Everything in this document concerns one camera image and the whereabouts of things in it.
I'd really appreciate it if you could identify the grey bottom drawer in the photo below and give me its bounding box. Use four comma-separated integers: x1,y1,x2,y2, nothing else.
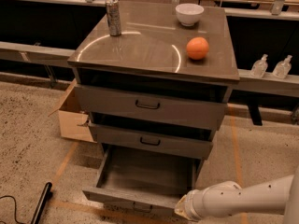
83,146,200,217

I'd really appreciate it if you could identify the grey drawer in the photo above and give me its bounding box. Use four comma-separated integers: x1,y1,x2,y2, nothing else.
74,85,226,130
83,146,200,217
89,124,213,159

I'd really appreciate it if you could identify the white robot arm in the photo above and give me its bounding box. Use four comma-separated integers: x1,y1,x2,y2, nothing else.
175,168,299,224

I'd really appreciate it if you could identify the grey middle drawer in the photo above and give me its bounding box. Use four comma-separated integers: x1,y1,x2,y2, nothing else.
89,124,213,159

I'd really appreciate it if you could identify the grey top drawer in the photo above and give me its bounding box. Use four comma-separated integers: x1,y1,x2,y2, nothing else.
74,85,226,130

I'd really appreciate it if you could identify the grey drawer cabinet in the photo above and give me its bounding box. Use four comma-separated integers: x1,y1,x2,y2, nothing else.
67,0,240,173

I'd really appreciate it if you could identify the cardboard box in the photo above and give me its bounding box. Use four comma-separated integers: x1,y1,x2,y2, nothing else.
49,80,93,143

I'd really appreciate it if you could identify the left clear sanitizer bottle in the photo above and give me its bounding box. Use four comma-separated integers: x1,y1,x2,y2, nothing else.
250,54,268,78

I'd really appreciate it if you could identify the orange fruit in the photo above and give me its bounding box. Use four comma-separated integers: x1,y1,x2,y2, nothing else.
186,37,209,60

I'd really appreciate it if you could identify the white bowl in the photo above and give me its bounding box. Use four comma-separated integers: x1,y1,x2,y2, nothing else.
176,3,205,26

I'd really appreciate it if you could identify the silver metal can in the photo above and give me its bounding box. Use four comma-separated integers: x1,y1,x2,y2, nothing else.
106,0,121,36

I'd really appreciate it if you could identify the grey metal rail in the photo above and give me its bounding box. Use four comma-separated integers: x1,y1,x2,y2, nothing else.
0,42,299,98

